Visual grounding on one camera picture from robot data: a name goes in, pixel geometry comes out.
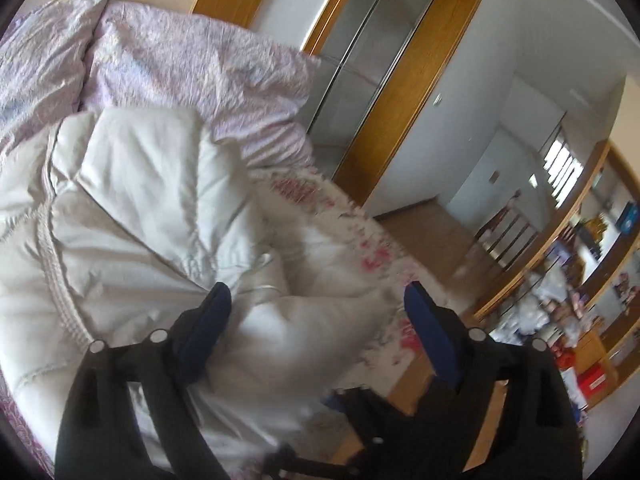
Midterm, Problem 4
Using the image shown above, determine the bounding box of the floral bed sheet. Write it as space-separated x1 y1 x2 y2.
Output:
0 167 451 480

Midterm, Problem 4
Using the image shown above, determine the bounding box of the cream quilted down jacket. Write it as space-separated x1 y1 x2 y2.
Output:
0 107 401 480

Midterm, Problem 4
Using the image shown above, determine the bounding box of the wooden door frame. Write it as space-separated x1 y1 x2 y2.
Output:
190 0 482 207

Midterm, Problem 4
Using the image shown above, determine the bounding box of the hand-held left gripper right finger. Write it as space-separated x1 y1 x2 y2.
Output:
404 281 585 480

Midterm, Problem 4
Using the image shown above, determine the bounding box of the bright window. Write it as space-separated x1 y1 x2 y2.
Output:
542 135 584 207

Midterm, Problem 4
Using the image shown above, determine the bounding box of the frosted glass sliding door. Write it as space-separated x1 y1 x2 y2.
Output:
305 0 443 161

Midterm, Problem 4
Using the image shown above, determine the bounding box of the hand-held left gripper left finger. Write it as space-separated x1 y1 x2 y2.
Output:
54 282 233 480

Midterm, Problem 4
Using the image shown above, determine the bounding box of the clutter of shelf goods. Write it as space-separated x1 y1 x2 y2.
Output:
492 210 640 411

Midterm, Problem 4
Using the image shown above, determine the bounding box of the wooden shelf unit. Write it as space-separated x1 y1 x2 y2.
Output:
472 140 640 411

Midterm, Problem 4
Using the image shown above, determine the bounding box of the lilac crinkled pillow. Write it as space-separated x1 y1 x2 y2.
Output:
0 0 116 146
80 2 321 171

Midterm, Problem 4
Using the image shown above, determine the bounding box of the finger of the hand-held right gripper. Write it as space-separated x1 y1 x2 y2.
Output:
265 452 362 480
324 388 373 417

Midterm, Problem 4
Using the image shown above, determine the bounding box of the dark wooden chair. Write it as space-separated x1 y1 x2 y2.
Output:
475 192 541 270

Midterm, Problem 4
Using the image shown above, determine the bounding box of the red box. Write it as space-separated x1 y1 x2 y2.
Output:
575 365 619 407

